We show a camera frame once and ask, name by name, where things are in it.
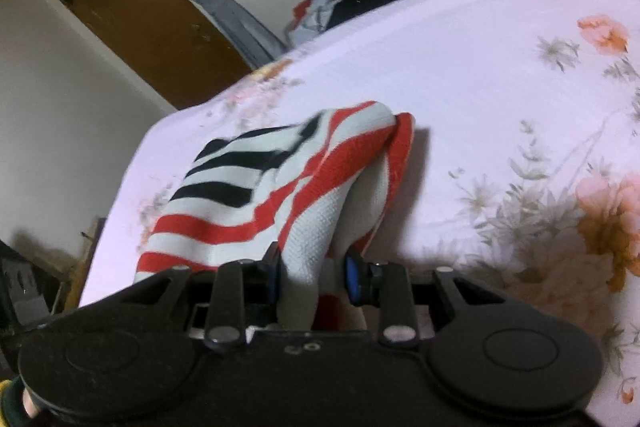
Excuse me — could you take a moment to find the pink floral bedsheet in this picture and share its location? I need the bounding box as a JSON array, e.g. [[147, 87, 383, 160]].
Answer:
[[80, 0, 640, 427]]

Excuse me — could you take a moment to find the dark object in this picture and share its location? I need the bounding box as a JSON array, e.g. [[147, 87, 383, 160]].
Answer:
[[0, 239, 68, 348]]

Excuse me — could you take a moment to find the brown wooden door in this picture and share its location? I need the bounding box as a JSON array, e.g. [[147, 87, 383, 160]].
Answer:
[[47, 0, 253, 112]]

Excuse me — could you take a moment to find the white blue crumpled cloth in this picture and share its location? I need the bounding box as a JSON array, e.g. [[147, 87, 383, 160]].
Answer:
[[284, 0, 362, 50]]

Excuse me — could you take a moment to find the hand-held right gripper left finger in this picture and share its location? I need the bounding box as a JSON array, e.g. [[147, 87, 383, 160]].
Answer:
[[119, 241, 282, 352]]

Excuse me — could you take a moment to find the red black white striped sweater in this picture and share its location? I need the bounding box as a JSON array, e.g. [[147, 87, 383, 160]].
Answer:
[[133, 100, 417, 333]]

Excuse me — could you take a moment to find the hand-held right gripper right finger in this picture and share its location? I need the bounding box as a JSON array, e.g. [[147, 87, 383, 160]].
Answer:
[[343, 249, 497, 350]]

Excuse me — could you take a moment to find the wooden furniture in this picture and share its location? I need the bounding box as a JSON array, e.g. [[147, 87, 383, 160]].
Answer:
[[62, 217, 108, 310]]

